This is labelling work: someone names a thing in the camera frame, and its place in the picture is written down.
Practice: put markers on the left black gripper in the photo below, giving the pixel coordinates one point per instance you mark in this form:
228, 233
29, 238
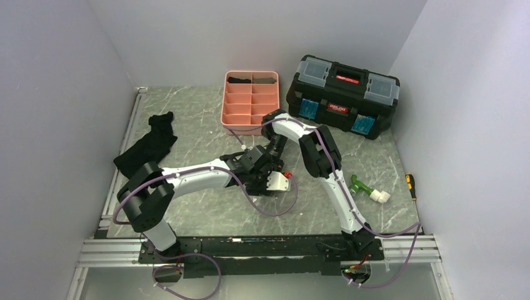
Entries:
260, 190

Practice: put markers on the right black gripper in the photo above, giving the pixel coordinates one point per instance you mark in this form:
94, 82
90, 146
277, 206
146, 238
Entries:
279, 164

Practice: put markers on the pink divided organizer tray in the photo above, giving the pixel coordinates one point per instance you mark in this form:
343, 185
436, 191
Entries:
244, 104

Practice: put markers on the black underwear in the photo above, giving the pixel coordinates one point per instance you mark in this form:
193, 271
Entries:
152, 147

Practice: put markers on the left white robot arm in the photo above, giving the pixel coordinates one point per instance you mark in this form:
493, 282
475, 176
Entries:
145, 198

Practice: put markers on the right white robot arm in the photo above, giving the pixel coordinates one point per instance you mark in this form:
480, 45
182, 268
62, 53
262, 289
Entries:
322, 160

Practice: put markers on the rolled grey cloth in tray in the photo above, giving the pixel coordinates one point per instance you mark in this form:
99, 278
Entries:
264, 80

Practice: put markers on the black toolbox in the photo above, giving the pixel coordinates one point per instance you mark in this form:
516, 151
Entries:
353, 100

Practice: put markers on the green white tool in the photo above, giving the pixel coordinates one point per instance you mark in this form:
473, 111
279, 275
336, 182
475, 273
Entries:
378, 196

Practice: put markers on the yellow black screwdriver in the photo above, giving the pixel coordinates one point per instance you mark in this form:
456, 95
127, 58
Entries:
411, 185

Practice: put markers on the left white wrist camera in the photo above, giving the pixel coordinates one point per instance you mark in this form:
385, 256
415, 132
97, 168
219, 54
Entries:
277, 181

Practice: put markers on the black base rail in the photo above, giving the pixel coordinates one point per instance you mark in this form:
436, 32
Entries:
256, 255

